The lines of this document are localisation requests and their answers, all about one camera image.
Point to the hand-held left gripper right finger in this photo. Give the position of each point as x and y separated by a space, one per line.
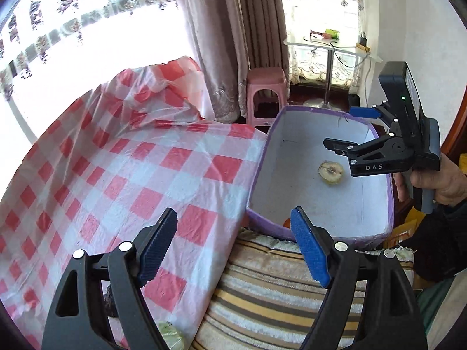
310 248

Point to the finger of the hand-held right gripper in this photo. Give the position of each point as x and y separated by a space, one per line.
363 112
350 149

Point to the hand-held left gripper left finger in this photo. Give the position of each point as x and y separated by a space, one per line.
157 248

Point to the purple cardboard box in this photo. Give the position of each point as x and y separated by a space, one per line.
310 189

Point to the green half fruit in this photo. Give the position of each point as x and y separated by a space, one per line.
171 335

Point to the person's right forearm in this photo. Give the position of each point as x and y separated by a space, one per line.
441 240

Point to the person's right hand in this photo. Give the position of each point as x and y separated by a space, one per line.
447 184

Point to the black cylinder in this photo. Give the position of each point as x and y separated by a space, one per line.
353 100

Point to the pale wrapped half fruit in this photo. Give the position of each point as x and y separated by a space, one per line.
330 174

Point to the orange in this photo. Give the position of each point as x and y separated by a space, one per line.
287 223

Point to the brown wooden furniture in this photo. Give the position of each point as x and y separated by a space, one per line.
454 131

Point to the black power adapter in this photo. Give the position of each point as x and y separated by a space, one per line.
363 39

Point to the round glass table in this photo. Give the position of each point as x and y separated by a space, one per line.
328 45

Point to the green packet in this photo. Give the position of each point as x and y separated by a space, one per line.
332 34

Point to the red checkered plastic tablecloth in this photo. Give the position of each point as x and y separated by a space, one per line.
109 175

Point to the yellow cardboard box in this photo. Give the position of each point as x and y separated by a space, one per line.
405 229

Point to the pink plastic stool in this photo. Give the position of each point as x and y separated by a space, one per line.
265 80

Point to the floral sheer curtain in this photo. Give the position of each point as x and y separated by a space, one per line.
73 7
313 0

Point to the brown patterned curtain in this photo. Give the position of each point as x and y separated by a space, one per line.
226 43

